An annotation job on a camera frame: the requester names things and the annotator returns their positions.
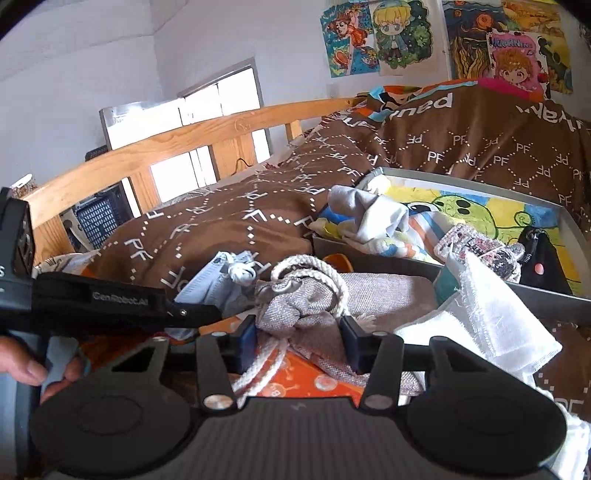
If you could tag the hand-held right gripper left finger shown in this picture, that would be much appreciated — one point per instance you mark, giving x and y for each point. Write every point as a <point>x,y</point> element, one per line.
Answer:
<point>247,344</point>

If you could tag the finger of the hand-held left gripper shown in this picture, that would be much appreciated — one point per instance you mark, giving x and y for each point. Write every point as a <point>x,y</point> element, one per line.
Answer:
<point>194,314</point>

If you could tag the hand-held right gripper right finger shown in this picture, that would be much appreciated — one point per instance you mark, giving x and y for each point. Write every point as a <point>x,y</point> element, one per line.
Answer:
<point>352,344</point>

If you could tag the striped towel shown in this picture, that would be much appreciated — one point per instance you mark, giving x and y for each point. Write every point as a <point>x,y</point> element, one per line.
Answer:
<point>418,230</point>

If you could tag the white gauze cloth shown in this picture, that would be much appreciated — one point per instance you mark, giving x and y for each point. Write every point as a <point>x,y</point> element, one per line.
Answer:
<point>485,323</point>

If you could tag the light grey cloth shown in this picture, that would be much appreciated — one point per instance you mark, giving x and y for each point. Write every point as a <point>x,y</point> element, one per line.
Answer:
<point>364,207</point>

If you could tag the pink patterned pouch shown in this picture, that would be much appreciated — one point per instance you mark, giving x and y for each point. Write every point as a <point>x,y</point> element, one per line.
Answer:
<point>480,249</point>

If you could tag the grey tray with cartoon picture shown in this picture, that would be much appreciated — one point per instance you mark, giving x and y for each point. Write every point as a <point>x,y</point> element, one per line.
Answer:
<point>540,300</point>

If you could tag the black cloth pouch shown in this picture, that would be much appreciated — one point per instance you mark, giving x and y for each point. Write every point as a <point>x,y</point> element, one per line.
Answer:
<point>545,263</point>

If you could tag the person's left hand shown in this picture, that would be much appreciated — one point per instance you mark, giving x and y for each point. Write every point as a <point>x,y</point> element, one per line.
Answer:
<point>23,367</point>

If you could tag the light blue face mask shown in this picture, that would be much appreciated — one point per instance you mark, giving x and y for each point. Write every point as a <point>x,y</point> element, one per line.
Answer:
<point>207,281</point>

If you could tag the dark plastic crate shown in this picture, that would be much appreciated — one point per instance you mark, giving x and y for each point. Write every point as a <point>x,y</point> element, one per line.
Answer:
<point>99,221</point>

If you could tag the brown printed blanket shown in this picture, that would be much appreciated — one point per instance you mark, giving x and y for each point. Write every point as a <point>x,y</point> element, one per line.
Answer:
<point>231,217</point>

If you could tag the magenta cloth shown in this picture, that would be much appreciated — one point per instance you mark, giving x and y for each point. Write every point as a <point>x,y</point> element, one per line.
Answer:
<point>508,87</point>

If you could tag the wooden bed frame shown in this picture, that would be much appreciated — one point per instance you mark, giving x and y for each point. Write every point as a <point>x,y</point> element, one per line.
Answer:
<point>184,138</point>

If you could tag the group of cartoon wall posters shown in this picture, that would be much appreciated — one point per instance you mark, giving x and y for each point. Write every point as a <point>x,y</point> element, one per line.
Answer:
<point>397,37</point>

